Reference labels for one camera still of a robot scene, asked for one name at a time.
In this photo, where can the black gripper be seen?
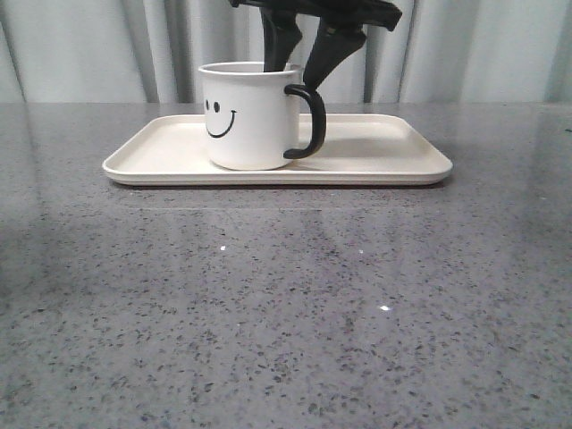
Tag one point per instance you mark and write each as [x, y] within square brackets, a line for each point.
[340, 36]

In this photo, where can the white smiley mug black handle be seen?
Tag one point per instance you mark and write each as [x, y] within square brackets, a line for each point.
[257, 119]

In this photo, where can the cream rectangular plastic tray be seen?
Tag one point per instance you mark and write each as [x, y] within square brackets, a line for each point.
[360, 149]

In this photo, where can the pale grey curtain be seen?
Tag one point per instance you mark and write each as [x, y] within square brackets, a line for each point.
[150, 51]

